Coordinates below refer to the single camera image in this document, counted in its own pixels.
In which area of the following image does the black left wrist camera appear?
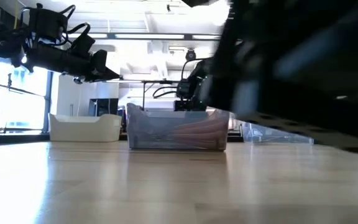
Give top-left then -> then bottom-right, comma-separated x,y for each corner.
70,23 -> 96,57

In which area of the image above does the clear plastic bin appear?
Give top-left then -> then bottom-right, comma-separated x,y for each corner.
241,121 -> 315,145

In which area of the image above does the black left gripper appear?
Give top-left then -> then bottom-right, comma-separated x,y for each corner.
26,46 -> 121,83

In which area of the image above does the ceiling strip light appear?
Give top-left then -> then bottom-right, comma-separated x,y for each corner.
114,33 -> 185,40

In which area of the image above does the dark background cabinet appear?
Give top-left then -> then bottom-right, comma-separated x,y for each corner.
88,98 -> 119,117

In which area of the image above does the wooden-handled fork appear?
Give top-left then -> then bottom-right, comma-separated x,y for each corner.
171,117 -> 229,137

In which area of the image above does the smoky grey plastic bin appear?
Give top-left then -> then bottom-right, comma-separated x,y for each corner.
126,103 -> 231,152

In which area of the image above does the white plastic bin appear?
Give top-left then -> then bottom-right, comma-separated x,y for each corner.
48,113 -> 122,143

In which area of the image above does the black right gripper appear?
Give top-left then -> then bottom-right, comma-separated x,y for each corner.
175,58 -> 213,112

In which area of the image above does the black fork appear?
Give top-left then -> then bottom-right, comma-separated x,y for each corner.
259,133 -> 303,142

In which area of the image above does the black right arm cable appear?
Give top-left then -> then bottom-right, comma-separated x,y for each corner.
152,58 -> 205,99

